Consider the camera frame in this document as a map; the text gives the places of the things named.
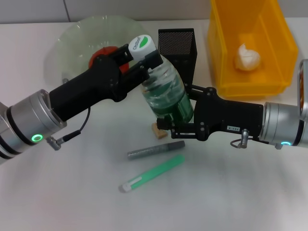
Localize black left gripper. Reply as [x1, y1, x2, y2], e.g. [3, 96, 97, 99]
[49, 44, 165, 121]

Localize frosted glass fruit plate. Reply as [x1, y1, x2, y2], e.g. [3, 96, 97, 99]
[44, 14, 149, 85]

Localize green plastic pen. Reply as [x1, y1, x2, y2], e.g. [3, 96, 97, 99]
[119, 154, 185, 193]

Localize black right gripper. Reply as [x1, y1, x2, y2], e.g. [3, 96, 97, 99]
[156, 83, 265, 142]

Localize white paper ball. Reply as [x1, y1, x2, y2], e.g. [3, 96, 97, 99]
[233, 42, 262, 72]

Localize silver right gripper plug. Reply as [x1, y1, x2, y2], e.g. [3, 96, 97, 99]
[240, 128, 250, 147]

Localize tan rubber eraser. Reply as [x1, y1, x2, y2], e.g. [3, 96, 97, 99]
[151, 122, 168, 140]

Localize red tomato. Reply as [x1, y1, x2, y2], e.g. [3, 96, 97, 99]
[88, 46, 131, 75]

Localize black mesh pen holder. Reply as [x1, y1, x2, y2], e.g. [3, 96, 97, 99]
[158, 28, 198, 85]

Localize grey glitter pen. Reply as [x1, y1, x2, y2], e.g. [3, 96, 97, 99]
[127, 140, 186, 161]

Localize clear water bottle green label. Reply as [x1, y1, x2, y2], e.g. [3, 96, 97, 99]
[128, 35, 194, 126]

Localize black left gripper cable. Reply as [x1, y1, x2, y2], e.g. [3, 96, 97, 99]
[45, 107, 91, 151]

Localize yellow plastic storage bin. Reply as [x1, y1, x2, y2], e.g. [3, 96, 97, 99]
[207, 0, 299, 98]

